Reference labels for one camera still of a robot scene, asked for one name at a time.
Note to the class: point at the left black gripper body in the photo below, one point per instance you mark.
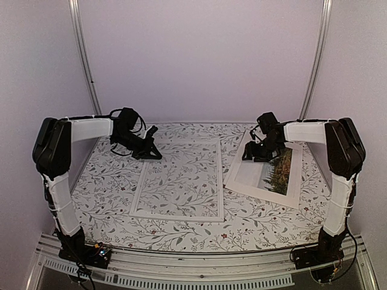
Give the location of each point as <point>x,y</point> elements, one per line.
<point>133,144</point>

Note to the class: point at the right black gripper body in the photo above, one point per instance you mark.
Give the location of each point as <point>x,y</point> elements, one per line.
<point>268,148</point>

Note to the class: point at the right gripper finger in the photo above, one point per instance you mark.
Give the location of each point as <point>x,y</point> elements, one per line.
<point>247,155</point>
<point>255,134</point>

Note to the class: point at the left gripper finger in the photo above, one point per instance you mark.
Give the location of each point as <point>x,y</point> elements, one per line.
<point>146,156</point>
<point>154,153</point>

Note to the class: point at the landscape photo print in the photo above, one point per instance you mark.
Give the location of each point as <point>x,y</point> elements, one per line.
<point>279,173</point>

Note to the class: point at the white mat board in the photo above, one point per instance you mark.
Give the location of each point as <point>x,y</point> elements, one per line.
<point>246,177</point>

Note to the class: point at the white picture frame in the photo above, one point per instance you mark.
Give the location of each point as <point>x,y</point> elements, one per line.
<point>185,185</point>

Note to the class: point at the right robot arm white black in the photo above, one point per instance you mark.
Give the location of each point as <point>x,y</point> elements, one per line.
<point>345,153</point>

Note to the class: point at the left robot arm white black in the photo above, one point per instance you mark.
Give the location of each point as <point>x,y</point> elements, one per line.
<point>52,156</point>

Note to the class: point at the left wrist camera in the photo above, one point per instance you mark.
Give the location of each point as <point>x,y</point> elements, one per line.
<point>150,132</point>

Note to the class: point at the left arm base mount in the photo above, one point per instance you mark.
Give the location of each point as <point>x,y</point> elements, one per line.
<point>97,255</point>

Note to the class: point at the front aluminium rail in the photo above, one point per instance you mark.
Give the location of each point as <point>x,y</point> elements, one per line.
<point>140,269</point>

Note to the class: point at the right aluminium corner post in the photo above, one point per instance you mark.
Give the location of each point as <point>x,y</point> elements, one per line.
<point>321,40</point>

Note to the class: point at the aluminium corner post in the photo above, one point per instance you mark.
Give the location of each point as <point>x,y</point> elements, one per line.
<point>321,40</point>
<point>81,46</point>

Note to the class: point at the left aluminium corner post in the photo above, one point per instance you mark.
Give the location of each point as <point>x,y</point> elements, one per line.
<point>81,46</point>

